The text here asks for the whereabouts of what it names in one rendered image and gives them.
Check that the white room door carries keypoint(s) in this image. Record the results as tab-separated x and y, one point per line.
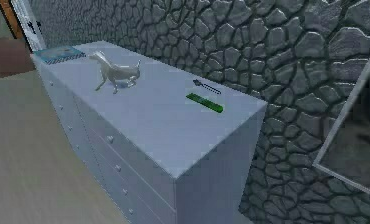
28	23

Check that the blue book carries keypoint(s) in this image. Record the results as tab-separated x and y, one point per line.
58	54

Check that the white chest of drawers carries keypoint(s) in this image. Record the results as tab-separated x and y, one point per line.
153	133

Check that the green remote control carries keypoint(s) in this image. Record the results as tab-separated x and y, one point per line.
204	102

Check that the black pen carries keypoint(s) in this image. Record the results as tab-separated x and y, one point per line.
206	86

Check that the white framed mirror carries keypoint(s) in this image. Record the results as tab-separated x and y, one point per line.
354	140

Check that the white dog statue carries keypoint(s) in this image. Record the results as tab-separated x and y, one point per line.
117	71

